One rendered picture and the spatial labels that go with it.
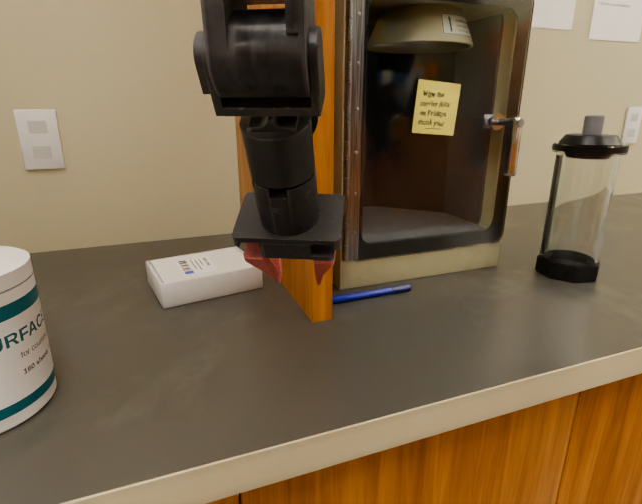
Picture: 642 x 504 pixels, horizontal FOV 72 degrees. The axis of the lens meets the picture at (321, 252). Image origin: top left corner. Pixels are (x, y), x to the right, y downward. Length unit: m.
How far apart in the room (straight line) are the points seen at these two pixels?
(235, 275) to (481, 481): 0.44
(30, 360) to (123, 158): 0.62
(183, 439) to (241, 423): 0.05
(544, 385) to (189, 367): 0.41
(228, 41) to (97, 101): 0.74
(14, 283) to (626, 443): 0.82
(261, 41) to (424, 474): 0.49
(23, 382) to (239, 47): 0.36
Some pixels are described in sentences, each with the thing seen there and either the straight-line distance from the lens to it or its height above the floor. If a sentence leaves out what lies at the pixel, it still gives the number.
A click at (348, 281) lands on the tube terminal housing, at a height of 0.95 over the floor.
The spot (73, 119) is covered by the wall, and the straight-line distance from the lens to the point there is 1.05.
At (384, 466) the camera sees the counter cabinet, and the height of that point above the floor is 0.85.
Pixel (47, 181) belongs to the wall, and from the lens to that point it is 1.07.
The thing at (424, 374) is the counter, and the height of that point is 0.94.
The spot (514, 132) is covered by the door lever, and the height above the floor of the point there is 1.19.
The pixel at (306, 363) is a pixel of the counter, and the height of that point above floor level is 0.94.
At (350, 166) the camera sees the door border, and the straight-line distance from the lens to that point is 0.67.
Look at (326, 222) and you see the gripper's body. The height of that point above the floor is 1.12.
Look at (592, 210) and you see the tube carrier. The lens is 0.84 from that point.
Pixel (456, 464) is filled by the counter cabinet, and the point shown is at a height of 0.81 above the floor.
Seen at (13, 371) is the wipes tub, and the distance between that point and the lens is 0.51.
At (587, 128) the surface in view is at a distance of 0.85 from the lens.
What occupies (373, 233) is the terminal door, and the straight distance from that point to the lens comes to 0.71.
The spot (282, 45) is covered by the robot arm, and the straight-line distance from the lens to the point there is 0.32.
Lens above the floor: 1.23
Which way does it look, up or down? 19 degrees down
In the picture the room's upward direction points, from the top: straight up
